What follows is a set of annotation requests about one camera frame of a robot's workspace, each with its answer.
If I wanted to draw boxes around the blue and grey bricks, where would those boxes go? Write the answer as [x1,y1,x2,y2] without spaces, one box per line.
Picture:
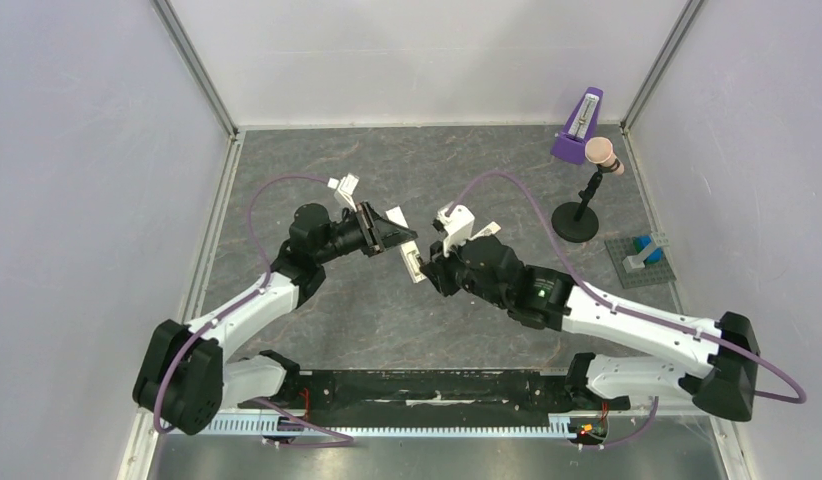
[622,232,669,273]

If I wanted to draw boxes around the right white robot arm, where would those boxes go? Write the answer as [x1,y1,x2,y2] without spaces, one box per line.
[420,236,760,422]

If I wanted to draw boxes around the white slotted cable duct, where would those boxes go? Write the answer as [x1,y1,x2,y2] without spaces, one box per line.
[202,410,600,441]

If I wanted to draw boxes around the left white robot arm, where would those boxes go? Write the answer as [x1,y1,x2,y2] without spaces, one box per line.
[132,202,418,435]

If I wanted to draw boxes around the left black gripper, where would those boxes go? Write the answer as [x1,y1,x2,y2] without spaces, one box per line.
[315,200,417,265]

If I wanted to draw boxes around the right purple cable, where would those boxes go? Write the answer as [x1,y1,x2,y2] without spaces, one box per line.
[450,170,808,452]

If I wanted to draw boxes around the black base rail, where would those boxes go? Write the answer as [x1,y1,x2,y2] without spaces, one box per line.
[255,349,631,431]

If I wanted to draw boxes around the black stand with pink head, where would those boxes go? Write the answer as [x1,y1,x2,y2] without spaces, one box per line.
[550,137,625,243]

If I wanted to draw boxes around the grey brick baseplate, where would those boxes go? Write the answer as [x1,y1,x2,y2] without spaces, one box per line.
[604,232,676,289]

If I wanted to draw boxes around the purple metronome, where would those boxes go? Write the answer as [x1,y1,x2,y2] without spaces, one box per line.
[550,87,604,165]

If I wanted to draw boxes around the white remote control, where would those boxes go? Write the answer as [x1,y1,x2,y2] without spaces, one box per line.
[386,206,426,283]

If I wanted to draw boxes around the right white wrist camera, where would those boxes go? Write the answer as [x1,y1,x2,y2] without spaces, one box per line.
[435,203,475,257]

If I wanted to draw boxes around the white remote battery cover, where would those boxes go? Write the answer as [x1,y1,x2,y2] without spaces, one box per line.
[469,221,501,240]

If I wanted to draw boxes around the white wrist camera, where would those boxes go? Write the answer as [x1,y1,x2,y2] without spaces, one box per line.
[326,173,360,212]
[435,203,475,257]

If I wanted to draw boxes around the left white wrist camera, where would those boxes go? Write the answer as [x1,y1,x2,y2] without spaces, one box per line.
[326,173,360,212]

